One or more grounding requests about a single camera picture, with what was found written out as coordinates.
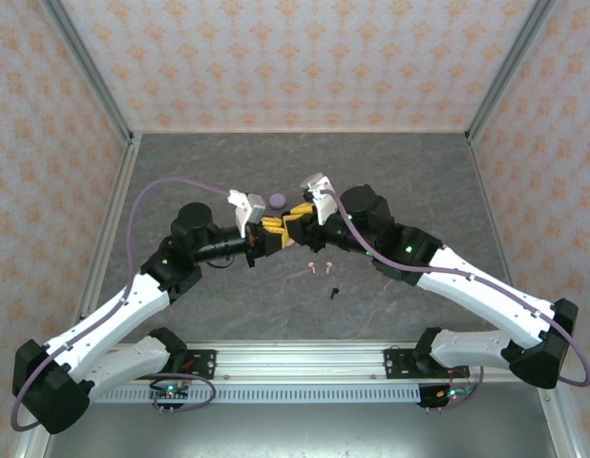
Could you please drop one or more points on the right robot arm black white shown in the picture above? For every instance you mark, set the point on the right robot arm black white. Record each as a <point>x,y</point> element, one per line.
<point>486,305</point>

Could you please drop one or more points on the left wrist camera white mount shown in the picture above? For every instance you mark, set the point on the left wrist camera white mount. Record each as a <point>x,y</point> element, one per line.
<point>247,210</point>

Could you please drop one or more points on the purple earbud charging case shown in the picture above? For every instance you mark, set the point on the purple earbud charging case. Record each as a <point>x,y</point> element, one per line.
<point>277,200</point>

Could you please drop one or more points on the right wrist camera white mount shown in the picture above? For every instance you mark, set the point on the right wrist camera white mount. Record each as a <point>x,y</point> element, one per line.
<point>319,191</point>

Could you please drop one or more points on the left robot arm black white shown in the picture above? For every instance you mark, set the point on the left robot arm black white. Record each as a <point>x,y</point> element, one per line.
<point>99,324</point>

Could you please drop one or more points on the aluminium side rail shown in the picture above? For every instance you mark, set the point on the aluminium side rail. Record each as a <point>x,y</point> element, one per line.
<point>487,200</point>
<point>128,167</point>

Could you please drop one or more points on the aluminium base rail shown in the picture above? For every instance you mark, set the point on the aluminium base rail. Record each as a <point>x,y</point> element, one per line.
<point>300,362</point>

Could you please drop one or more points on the aluminium corner post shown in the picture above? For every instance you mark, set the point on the aluminium corner post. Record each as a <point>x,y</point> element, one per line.
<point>85,57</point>
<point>510,62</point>

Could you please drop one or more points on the aluminium lower frame rail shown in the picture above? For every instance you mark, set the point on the aluminium lower frame rail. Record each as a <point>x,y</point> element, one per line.
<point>564,429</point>
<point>30,446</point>

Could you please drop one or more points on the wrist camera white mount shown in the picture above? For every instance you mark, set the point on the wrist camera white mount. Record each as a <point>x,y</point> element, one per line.
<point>247,210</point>
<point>319,191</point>

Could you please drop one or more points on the grey metal panel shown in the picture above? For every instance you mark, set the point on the grey metal panel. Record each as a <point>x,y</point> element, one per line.
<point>300,429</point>

